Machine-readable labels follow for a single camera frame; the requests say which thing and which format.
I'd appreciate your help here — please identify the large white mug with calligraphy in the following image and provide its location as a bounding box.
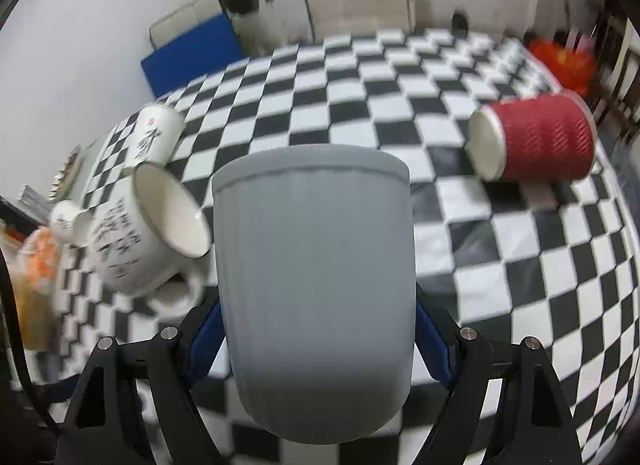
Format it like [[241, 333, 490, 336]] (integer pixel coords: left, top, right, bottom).
[[88, 163, 213, 318]]

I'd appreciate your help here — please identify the grey ribbed cup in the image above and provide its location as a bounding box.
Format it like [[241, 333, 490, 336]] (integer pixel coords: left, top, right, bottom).
[[211, 144, 417, 445]]

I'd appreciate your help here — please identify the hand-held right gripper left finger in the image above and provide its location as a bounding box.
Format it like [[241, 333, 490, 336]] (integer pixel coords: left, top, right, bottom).
[[54, 293, 227, 465]]

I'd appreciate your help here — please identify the orange snack packet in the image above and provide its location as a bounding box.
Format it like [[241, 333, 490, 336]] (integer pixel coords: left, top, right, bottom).
[[18, 227, 63, 352]]

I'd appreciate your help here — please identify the blue mat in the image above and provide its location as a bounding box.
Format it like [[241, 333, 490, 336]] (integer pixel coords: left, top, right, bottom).
[[140, 13, 247, 98]]

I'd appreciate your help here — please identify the patterned plate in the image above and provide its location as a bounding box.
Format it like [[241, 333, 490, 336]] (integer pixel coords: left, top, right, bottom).
[[49, 144, 84, 204]]

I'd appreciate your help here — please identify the orange plastic bag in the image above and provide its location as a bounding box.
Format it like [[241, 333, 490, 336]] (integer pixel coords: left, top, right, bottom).
[[529, 39, 599, 98]]

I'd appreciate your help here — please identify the small white cup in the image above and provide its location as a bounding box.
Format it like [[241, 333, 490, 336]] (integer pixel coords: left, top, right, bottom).
[[49, 200, 94, 248]]

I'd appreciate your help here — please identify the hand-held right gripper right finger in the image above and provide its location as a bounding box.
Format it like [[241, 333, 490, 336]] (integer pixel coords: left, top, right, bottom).
[[413, 286, 585, 465]]

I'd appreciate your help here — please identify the red ribbed paper cup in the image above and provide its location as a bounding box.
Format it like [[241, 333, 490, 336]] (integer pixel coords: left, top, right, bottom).
[[467, 91, 598, 182]]

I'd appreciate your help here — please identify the black cable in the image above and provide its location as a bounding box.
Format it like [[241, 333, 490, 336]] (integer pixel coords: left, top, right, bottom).
[[0, 245, 62, 438]]

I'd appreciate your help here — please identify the wooden chair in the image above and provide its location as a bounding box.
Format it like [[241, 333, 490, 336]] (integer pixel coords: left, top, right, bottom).
[[588, 0, 640, 146]]

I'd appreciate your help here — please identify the beige tufted ottoman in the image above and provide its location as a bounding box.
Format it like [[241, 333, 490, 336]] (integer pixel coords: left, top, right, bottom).
[[149, 0, 236, 50]]

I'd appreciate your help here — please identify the white cup with calligraphy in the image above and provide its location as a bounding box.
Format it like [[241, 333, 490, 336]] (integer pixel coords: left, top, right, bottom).
[[120, 103, 187, 174]]

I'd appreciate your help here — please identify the checkered tablecloth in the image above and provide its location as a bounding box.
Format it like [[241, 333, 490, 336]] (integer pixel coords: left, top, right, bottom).
[[30, 29, 640, 465]]

